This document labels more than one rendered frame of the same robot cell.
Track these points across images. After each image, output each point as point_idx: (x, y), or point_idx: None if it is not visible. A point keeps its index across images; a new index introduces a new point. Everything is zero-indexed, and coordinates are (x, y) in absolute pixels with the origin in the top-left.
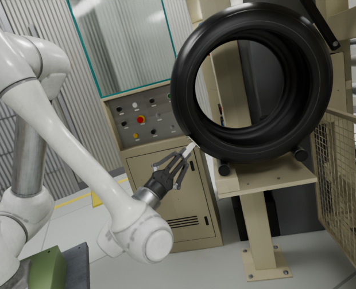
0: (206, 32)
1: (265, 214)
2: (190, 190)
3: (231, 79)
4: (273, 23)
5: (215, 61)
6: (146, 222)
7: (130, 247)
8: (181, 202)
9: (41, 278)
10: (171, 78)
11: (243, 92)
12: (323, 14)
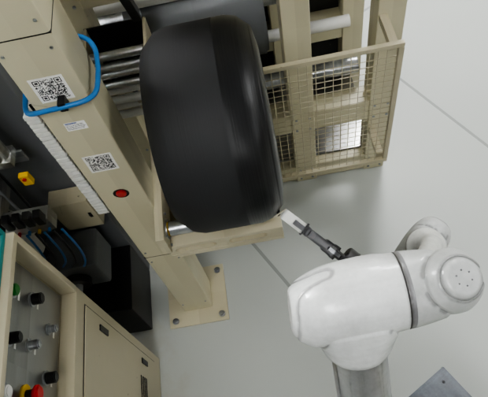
0: (264, 91)
1: None
2: (122, 359)
3: (127, 141)
4: (255, 39)
5: (114, 135)
6: (435, 224)
7: (448, 243)
8: (130, 391)
9: None
10: (264, 173)
11: (134, 142)
12: None
